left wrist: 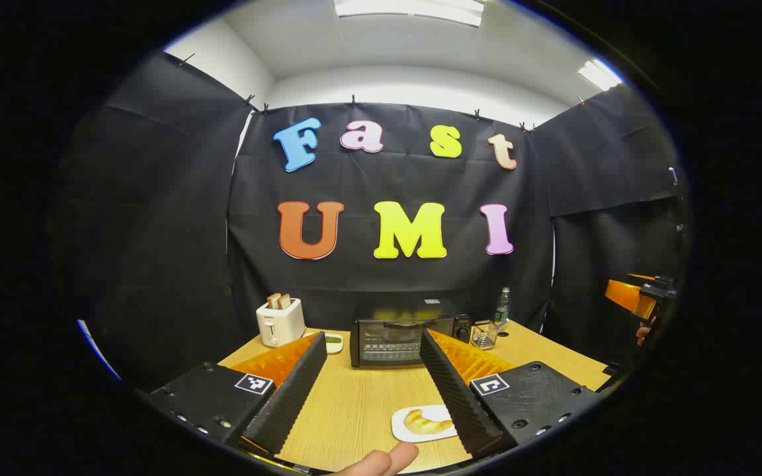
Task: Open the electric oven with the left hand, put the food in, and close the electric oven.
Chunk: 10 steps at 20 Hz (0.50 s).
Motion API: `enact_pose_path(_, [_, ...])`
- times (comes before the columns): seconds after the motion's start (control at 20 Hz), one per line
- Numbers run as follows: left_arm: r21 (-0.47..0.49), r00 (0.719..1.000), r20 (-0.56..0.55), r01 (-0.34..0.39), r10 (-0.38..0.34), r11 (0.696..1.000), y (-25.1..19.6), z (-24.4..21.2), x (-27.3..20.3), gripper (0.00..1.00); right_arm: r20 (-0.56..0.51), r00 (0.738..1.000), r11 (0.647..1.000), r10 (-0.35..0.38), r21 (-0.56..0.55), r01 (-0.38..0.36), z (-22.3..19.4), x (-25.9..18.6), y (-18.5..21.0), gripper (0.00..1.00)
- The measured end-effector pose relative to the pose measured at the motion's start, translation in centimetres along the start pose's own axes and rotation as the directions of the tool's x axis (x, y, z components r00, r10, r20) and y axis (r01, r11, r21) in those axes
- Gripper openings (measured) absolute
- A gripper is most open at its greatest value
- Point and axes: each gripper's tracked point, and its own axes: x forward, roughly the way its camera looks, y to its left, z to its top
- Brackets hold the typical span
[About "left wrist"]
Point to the brown toast slice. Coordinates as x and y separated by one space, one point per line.
273 301
285 301

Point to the white toaster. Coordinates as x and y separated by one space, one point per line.
280 324

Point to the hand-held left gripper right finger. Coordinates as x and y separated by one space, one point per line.
454 390

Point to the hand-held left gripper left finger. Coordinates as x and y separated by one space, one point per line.
292 390

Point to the clear plastic bottle green label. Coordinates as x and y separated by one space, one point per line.
502 307

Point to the black electric oven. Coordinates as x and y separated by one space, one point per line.
387 340

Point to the white divided snack dish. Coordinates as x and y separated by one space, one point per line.
335 347

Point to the white plate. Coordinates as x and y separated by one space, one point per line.
402 431

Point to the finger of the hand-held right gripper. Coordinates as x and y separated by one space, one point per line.
629 297
642 277

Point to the ceiling light panel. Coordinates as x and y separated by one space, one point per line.
599 74
414 8

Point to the black backdrop cloth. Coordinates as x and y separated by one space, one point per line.
407 284

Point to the golden croissant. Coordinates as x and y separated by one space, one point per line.
424 422

